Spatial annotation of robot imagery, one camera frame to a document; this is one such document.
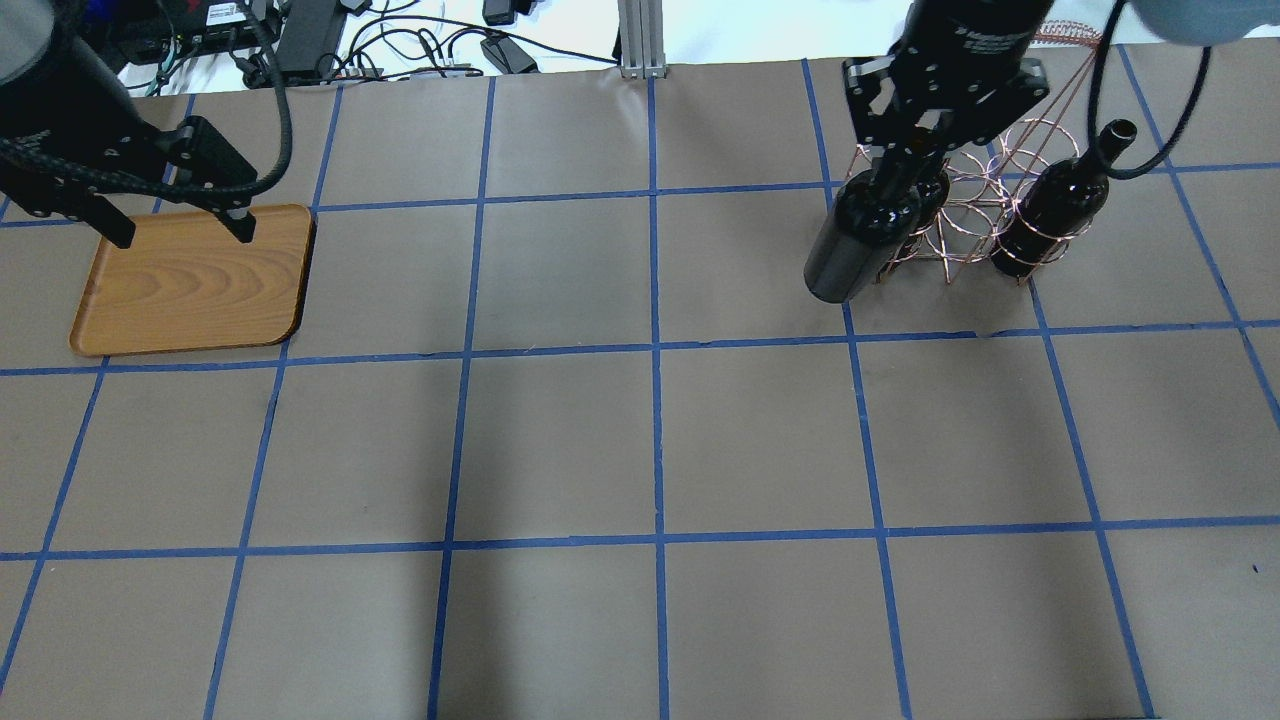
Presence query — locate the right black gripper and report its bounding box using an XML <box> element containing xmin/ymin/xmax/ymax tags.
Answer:
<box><xmin>842</xmin><ymin>1</ymin><xmax>1051</xmax><ymax>154</ymax></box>

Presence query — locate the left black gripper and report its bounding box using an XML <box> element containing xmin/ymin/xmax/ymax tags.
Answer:
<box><xmin>1</xmin><ymin>29</ymin><xmax>257</xmax><ymax>250</ymax></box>

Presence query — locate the black wine bottle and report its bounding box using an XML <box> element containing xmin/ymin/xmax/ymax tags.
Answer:
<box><xmin>804</xmin><ymin>146</ymin><xmax>924</xmax><ymax>304</ymax></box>
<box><xmin>989</xmin><ymin>118</ymin><xmax>1137</xmax><ymax>279</ymax></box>
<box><xmin>884</xmin><ymin>169</ymin><xmax>951</xmax><ymax>274</ymax></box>

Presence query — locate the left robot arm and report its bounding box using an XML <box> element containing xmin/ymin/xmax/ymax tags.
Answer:
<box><xmin>1</xmin><ymin>1</ymin><xmax>262</xmax><ymax>249</ymax></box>

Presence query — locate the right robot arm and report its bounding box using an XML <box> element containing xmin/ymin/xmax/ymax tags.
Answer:
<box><xmin>841</xmin><ymin>1</ymin><xmax>1277</xmax><ymax>181</ymax></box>

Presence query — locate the wooden tray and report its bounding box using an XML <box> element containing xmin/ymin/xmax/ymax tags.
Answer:
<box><xmin>68</xmin><ymin>204</ymin><xmax>316</xmax><ymax>357</ymax></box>

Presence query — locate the black power adapter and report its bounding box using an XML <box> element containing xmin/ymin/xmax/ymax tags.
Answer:
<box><xmin>480</xmin><ymin>35</ymin><xmax>540</xmax><ymax>76</ymax></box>

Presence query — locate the copper wire bottle basket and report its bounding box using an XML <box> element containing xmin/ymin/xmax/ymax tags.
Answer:
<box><xmin>832</xmin><ymin>17</ymin><xmax>1100</xmax><ymax>283</ymax></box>

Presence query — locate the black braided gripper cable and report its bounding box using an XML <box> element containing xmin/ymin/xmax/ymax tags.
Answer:
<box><xmin>0</xmin><ymin>0</ymin><xmax>296</xmax><ymax>201</ymax></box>

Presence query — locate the aluminium frame post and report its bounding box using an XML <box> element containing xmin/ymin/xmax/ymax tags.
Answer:
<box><xmin>617</xmin><ymin>0</ymin><xmax>669</xmax><ymax>79</ymax></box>

